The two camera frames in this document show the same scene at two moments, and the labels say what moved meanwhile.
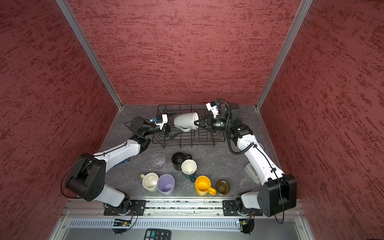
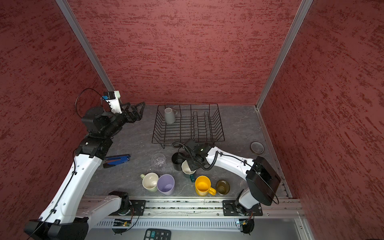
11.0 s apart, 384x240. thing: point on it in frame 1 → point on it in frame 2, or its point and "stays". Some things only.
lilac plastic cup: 165,184 stays
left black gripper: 167,130 → 130,118
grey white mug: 186,122 → 170,115
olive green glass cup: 222,187 stays
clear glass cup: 158,161 stays
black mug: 178,158 stays
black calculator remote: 151,234 stays
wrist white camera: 165,119 → 113,98
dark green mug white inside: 189,166 stays
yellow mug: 203,186 stays
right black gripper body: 218,124 → 195,157
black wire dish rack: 187,129 stays
